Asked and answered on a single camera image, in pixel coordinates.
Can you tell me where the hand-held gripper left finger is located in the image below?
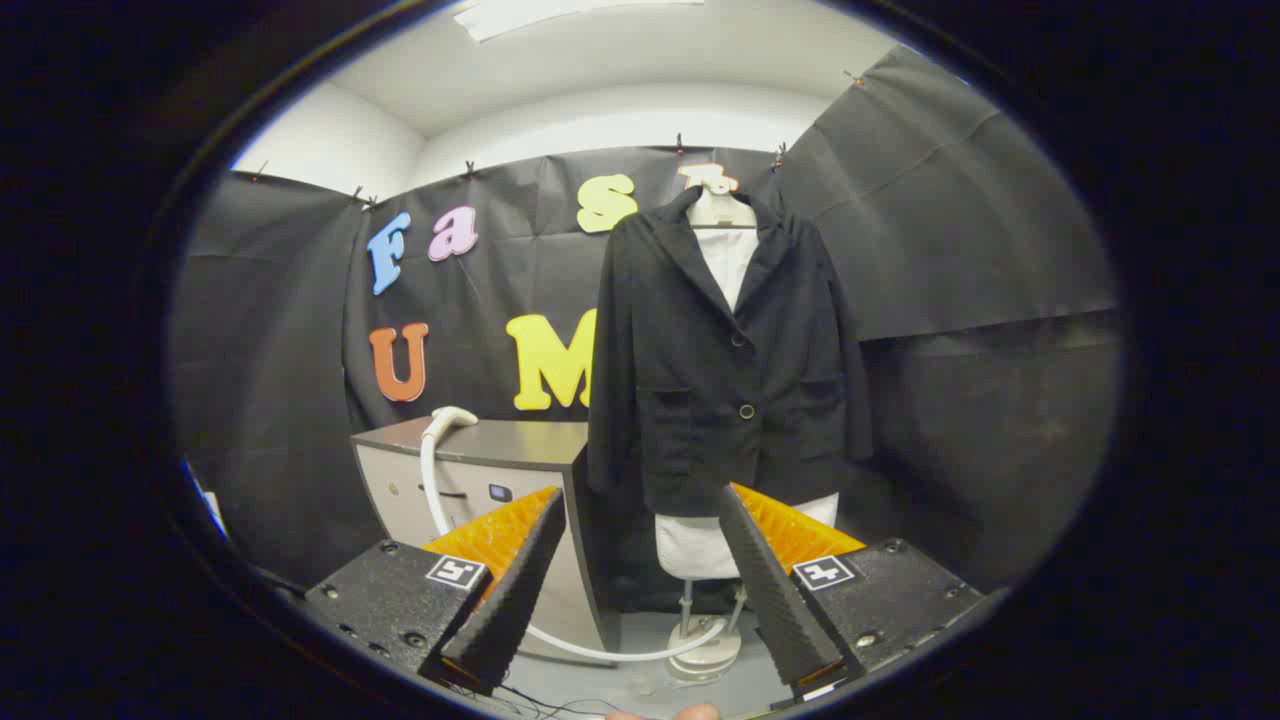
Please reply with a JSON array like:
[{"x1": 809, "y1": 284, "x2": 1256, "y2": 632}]
[{"x1": 303, "y1": 486, "x2": 567, "y2": 696}]

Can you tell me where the black jacket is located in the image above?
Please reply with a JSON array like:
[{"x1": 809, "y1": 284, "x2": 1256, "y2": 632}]
[{"x1": 586, "y1": 187, "x2": 876, "y2": 518}]

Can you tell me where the black backdrop cloth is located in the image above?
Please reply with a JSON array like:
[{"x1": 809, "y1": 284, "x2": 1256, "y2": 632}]
[{"x1": 170, "y1": 45, "x2": 1121, "y2": 601}]

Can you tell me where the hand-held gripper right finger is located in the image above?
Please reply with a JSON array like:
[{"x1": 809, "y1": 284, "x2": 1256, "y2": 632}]
[{"x1": 718, "y1": 482, "x2": 986, "y2": 701}]

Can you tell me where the ceiling light panel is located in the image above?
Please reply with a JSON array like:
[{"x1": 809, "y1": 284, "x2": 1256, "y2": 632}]
[{"x1": 455, "y1": 0, "x2": 703, "y2": 43}]

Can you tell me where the white clothes hanger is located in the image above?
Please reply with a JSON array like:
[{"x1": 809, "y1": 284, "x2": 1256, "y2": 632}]
[{"x1": 688, "y1": 183, "x2": 759, "y2": 231}]

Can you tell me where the row of small cloth clips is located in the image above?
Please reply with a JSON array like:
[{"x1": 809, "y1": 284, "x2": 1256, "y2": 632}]
[{"x1": 250, "y1": 70, "x2": 866, "y2": 211}]

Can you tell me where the black floor cable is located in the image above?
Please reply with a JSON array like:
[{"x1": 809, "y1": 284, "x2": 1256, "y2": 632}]
[{"x1": 440, "y1": 680, "x2": 613, "y2": 719}]

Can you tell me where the grey and beige cabinet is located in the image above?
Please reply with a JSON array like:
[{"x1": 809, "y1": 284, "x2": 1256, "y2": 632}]
[{"x1": 350, "y1": 418, "x2": 621, "y2": 666}]

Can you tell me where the white mannequin torso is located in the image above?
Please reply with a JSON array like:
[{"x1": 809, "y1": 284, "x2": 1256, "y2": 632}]
[{"x1": 655, "y1": 225, "x2": 841, "y2": 583}]

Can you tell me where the white mannequin stand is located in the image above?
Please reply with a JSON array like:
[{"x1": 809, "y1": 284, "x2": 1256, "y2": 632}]
[{"x1": 665, "y1": 578, "x2": 749, "y2": 685}]

